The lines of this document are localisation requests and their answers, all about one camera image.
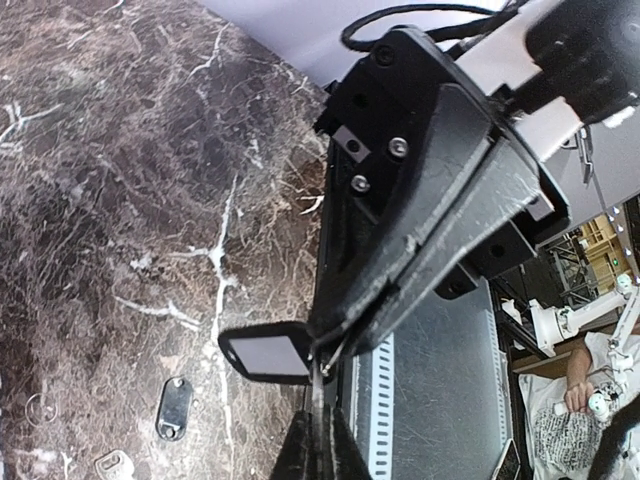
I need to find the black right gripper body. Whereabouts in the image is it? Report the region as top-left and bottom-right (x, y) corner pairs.
(315, 27), (570, 296)

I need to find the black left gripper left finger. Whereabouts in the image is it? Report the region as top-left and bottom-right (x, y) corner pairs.
(269, 410), (317, 480)

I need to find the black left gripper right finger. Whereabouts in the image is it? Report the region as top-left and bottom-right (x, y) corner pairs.
(319, 405), (370, 480)

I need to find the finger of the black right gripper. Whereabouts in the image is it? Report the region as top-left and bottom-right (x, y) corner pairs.
(345, 140), (541, 356)
(309, 84), (490, 338)

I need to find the key with black head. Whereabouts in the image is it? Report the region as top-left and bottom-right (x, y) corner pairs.
(155, 377), (193, 442)

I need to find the seated person white shirt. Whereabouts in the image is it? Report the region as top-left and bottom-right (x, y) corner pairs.
(519, 329), (639, 479)

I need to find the white slotted cable duct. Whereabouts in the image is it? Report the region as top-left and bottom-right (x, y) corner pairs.
(367, 334), (395, 480)

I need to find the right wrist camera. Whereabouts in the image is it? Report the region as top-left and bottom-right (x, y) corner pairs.
(449, 0), (640, 166)

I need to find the small loose silver ring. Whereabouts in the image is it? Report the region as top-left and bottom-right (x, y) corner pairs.
(24, 392), (60, 426)

